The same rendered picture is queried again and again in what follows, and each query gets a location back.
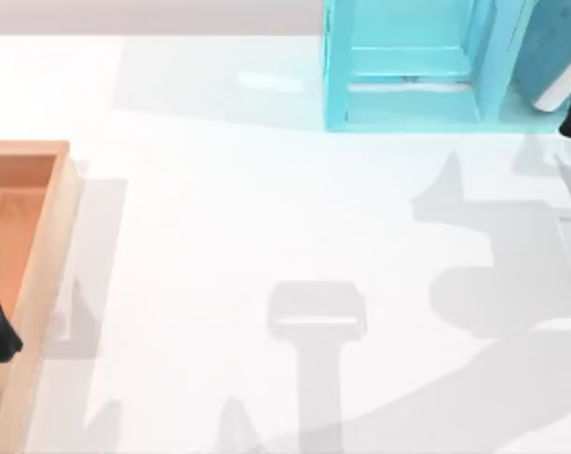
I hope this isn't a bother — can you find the dark teal book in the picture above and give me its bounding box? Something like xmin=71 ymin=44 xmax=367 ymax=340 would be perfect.
xmin=510 ymin=0 xmax=571 ymax=114

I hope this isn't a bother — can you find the light blue rack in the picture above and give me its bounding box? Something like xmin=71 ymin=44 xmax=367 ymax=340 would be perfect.
xmin=320 ymin=0 xmax=568 ymax=134

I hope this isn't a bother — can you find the shallow salmon-coloured box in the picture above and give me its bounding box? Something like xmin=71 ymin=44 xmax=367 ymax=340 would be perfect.
xmin=0 ymin=140 xmax=85 ymax=454

